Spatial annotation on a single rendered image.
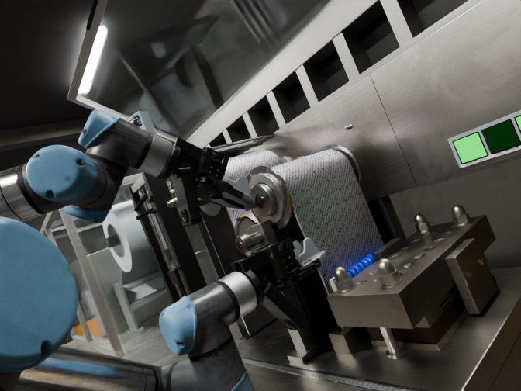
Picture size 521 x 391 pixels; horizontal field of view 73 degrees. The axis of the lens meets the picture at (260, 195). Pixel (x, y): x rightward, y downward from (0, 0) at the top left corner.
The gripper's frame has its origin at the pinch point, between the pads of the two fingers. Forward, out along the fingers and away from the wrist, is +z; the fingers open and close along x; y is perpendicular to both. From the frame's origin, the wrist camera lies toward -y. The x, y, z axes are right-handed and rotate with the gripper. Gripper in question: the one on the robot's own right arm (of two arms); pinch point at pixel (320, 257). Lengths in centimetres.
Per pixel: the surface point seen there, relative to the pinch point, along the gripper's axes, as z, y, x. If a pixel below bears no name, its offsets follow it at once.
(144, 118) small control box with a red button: 2, 59, 57
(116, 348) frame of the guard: -24, -15, 102
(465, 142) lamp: 29.4, 11.0, -23.7
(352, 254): 9.2, -3.1, -0.3
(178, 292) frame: -14.9, 1.5, 43.6
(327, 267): 0.5, -2.4, -0.3
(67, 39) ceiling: 66, 243, 288
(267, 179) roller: -3.4, 19.7, 2.6
